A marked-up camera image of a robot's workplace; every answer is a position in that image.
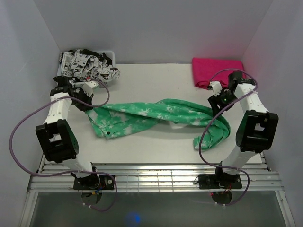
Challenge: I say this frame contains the folded pink trousers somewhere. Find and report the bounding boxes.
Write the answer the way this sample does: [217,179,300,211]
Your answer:
[192,57,244,89]

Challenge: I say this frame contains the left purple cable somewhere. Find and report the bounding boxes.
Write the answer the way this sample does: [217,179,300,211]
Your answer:
[9,79,118,211]

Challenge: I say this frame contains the purple cable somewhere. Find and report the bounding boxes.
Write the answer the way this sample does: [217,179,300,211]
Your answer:
[191,68,258,207]
[9,79,118,211]

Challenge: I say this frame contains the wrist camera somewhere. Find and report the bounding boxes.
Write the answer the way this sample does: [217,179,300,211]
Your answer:
[82,81,98,97]
[209,81,222,96]

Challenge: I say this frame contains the green tie-dye trousers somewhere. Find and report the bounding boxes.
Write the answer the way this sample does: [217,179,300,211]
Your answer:
[86,99,231,150]

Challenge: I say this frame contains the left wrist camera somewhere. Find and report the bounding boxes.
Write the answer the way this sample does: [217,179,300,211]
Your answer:
[82,81,98,97]

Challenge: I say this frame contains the aluminium frame rails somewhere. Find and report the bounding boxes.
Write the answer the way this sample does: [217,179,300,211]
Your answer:
[28,157,284,192]

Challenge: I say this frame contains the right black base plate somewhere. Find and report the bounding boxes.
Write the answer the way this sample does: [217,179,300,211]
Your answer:
[197,174,242,189]

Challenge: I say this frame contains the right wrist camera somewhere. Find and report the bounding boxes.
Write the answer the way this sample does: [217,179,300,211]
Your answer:
[209,81,222,96]

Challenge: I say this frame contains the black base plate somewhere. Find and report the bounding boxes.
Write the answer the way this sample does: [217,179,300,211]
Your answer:
[72,174,115,190]
[197,174,242,189]

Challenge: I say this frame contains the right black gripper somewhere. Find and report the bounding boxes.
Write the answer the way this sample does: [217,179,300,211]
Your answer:
[207,90,238,118]

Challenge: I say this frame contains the white plastic basket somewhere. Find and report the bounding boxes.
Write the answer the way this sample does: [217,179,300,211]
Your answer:
[59,51,116,92]

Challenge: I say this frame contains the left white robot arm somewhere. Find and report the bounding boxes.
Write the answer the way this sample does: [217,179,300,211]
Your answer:
[36,76,100,189]

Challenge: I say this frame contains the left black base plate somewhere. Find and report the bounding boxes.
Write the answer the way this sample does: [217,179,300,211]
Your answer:
[72,174,115,190]

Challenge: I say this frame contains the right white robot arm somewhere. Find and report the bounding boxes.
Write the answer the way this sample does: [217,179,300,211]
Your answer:
[205,71,279,189]

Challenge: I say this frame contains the black and white printed garment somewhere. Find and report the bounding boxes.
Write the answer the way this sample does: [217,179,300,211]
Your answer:
[59,48,122,83]

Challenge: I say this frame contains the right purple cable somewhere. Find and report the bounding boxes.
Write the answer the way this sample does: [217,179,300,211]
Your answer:
[191,68,258,207]

